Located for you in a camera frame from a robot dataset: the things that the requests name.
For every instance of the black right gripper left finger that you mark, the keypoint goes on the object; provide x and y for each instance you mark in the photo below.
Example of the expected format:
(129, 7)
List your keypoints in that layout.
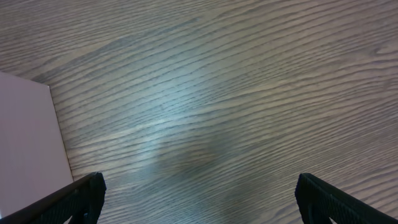
(80, 203)

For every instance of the white open cardboard box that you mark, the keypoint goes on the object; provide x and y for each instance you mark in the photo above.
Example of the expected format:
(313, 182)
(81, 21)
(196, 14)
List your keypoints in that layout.
(34, 163)

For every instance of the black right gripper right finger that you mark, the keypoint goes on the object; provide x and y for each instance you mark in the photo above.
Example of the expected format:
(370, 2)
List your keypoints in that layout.
(320, 202)

